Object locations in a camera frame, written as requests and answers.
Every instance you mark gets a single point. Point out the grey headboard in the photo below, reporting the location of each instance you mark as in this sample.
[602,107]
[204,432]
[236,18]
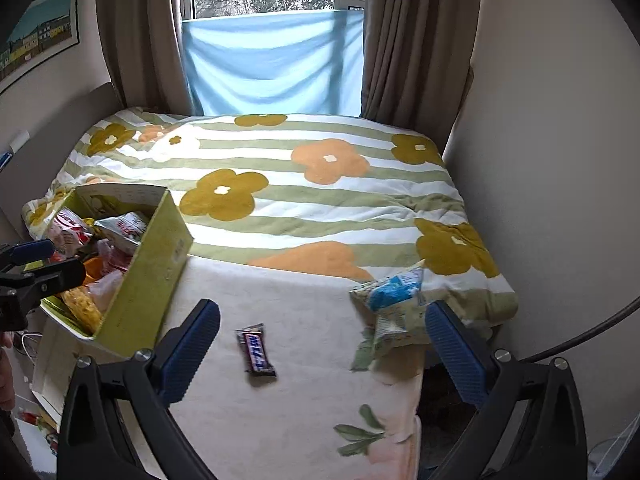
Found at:
[55,125]

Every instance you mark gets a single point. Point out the blue cloth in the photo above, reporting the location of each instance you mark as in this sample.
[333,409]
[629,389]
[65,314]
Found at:
[270,60]

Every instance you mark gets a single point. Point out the cream floral tablecloth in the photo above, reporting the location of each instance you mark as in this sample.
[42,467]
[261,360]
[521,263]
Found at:
[300,340]

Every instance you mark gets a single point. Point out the flowered striped blanket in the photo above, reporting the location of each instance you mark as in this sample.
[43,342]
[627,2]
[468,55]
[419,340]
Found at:
[325,210]

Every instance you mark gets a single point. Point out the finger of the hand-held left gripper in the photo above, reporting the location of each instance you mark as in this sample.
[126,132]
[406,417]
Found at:
[62,275]
[32,252]

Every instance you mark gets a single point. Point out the waffle packet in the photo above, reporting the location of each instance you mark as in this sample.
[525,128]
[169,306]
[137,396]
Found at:
[82,310]

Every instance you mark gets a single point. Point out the red white snack packet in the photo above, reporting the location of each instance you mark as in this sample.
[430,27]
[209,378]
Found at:
[125,230]
[67,232]

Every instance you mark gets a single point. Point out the green cardboard box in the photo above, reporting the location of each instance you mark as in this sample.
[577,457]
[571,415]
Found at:
[145,290]

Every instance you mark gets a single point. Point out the brown curtain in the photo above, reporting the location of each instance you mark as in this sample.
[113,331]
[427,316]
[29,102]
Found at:
[420,40]
[145,35]

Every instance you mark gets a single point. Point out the white tube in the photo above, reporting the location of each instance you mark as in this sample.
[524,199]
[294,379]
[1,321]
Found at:
[15,147]

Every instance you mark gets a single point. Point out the wall poster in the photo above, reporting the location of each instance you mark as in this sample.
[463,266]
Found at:
[35,40]

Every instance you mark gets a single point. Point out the colourful printed paper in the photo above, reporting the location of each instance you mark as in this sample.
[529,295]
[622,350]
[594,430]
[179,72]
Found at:
[40,427]

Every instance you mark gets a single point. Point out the brown chocolate bar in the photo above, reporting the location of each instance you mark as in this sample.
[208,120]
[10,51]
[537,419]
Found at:
[256,350]

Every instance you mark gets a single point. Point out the blue white snack packet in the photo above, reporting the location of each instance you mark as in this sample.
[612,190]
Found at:
[392,287]

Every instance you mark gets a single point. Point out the clear white snack packet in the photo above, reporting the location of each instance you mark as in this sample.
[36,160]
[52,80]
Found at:
[110,280]

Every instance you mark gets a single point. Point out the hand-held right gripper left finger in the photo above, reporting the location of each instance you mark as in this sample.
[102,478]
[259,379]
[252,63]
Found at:
[192,347]

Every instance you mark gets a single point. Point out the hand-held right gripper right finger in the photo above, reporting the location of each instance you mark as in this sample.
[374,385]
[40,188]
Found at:
[455,350]

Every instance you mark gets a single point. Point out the person's left hand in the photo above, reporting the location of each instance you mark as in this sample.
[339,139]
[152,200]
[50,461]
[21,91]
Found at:
[6,385]

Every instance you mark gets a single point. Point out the green white snack packet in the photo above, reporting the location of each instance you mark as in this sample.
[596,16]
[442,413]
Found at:
[387,335]

